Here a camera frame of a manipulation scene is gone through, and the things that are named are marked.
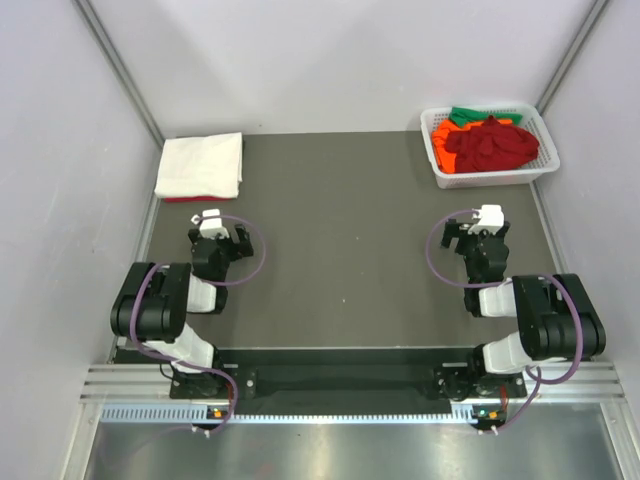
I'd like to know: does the dark red t shirt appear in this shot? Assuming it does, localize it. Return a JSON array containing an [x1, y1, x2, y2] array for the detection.
[[444, 116, 540, 174]]

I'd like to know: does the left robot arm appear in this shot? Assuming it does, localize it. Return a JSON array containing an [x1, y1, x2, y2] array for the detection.
[[110, 223, 254, 399]]

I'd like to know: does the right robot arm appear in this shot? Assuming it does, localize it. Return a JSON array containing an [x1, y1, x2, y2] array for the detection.
[[435, 218, 606, 402]]

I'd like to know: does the folded red t shirt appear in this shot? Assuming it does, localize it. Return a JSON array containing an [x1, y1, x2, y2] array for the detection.
[[163, 196, 234, 203]]

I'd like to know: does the folded white t shirt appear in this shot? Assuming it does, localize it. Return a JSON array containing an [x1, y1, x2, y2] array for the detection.
[[154, 132, 243, 200]]

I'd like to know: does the orange t shirt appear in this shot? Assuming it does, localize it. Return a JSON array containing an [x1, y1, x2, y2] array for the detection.
[[431, 120, 521, 174]]

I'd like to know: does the white plastic basket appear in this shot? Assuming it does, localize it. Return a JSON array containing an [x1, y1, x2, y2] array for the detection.
[[420, 103, 560, 189]]

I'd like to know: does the green t shirt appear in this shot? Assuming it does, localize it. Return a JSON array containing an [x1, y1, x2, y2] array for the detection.
[[448, 107, 522, 128]]

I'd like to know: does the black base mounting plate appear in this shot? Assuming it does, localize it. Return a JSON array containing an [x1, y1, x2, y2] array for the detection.
[[168, 347, 528, 414]]

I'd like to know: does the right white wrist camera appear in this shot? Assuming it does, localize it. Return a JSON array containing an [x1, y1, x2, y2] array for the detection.
[[469, 204, 506, 235]]

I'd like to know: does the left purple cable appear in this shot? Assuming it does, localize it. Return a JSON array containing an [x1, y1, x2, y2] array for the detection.
[[128, 214, 268, 437]]

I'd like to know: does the purple cable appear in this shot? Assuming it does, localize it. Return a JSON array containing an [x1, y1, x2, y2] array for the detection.
[[425, 209, 585, 434], [128, 214, 268, 437]]

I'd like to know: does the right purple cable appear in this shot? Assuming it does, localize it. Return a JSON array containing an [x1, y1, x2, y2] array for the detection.
[[425, 209, 585, 434]]

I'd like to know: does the aluminium frame rail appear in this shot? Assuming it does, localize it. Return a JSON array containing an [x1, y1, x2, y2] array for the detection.
[[81, 362, 626, 404]]

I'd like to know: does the grey slotted cable duct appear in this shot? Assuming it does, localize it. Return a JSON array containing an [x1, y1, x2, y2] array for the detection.
[[100, 404, 504, 425]]

